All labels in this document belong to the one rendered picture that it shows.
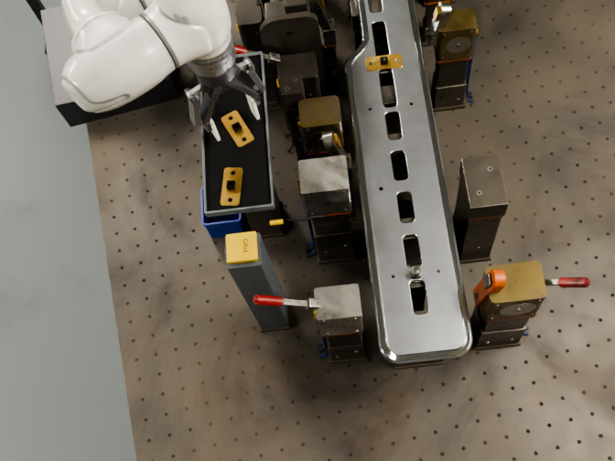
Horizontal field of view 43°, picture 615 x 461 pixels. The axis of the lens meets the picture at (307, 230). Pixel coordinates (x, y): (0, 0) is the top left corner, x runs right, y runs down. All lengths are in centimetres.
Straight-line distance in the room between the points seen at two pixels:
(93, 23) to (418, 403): 110
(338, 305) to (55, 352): 150
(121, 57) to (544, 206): 119
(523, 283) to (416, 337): 23
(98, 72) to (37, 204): 187
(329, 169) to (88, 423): 146
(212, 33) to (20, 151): 202
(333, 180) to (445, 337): 39
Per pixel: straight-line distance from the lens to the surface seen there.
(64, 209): 304
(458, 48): 193
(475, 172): 170
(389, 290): 162
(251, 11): 190
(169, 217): 209
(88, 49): 128
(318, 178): 160
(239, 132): 162
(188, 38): 128
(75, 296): 289
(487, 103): 218
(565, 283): 160
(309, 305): 154
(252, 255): 150
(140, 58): 126
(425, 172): 173
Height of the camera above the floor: 253
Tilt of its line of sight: 66 degrees down
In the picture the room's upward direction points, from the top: 14 degrees counter-clockwise
